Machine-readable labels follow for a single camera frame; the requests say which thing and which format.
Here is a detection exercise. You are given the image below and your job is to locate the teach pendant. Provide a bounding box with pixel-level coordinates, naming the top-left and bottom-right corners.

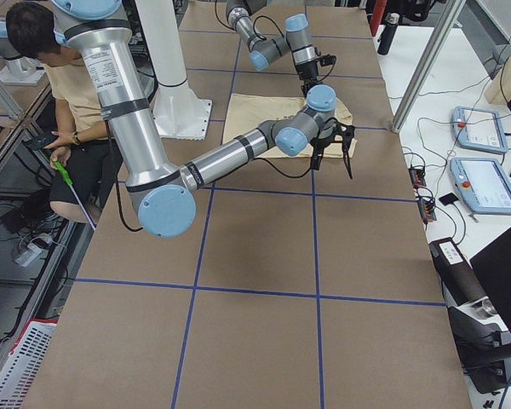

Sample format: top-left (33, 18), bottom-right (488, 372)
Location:
top-left (449, 158), bottom-right (511, 215)
top-left (451, 106), bottom-right (508, 154)

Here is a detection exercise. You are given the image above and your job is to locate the upper teach pendant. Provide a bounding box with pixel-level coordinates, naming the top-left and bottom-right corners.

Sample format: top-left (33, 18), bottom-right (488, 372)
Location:
top-left (451, 106), bottom-right (508, 154)

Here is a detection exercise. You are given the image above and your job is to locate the black device with label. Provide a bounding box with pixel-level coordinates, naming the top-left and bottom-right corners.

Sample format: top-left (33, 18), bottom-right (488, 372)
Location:
top-left (428, 238), bottom-right (486, 305)

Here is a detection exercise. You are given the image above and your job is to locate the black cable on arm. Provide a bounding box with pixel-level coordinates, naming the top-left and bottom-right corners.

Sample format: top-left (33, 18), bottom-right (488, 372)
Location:
top-left (106, 123), bottom-right (146, 233)

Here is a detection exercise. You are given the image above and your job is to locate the white power strip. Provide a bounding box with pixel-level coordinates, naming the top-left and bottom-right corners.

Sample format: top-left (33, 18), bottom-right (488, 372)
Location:
top-left (14, 239), bottom-right (49, 268)

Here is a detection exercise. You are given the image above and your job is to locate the black monitor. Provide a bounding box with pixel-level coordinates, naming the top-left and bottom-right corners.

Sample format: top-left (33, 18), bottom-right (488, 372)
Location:
top-left (470, 228), bottom-right (511, 331)

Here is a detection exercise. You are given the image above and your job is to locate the beige printed t-shirt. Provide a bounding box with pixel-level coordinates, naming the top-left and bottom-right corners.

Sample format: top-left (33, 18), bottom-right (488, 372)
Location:
top-left (222, 93), bottom-right (353, 158)

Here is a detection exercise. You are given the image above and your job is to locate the red fire extinguisher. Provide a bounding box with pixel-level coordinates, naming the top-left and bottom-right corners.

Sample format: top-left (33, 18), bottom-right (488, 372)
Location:
top-left (370, 0), bottom-right (388, 37)

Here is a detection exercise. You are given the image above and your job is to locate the lower teach pendant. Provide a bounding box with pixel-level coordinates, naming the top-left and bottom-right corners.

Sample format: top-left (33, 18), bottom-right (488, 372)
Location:
top-left (449, 158), bottom-right (511, 215)

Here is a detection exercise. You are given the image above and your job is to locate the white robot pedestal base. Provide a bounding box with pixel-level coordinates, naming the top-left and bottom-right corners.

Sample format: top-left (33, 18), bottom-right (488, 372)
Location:
top-left (135, 0), bottom-right (212, 140)

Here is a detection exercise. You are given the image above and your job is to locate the aluminium frame post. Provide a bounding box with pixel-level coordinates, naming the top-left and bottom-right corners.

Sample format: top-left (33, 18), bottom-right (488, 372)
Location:
top-left (391, 0), bottom-right (466, 133)

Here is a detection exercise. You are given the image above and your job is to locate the black water bottle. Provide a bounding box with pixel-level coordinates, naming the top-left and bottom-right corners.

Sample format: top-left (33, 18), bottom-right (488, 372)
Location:
top-left (376, 13), bottom-right (400, 55)

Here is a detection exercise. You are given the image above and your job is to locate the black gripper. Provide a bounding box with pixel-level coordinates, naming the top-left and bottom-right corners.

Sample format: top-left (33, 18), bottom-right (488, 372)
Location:
top-left (310, 119), bottom-right (354, 179)
top-left (294, 55), bottom-right (336, 97)

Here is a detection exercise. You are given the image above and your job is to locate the white plastic basket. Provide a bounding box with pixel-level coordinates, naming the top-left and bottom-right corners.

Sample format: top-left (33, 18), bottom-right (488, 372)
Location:
top-left (0, 319), bottom-right (57, 408)

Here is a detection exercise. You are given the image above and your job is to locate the smartphone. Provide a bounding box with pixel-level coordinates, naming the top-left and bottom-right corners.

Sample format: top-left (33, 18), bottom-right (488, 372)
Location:
top-left (25, 132), bottom-right (58, 151)

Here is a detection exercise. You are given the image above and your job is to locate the brown paper table cover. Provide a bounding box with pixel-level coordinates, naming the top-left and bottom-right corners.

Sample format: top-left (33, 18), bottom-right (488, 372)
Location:
top-left (25, 7), bottom-right (470, 408)

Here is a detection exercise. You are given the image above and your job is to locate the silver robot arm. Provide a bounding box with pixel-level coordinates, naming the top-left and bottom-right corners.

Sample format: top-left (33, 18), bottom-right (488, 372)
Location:
top-left (54, 1), bottom-right (354, 238)
top-left (216, 1), bottom-right (336, 95)

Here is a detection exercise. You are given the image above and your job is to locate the seated person beige shirt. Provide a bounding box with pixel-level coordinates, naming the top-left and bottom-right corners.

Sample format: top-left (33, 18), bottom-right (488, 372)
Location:
top-left (6, 2), bottom-right (123, 223)

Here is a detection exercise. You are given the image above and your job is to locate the green handled grabber tool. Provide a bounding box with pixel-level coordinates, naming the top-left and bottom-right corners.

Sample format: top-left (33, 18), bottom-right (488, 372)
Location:
top-left (51, 159), bottom-right (96, 231)

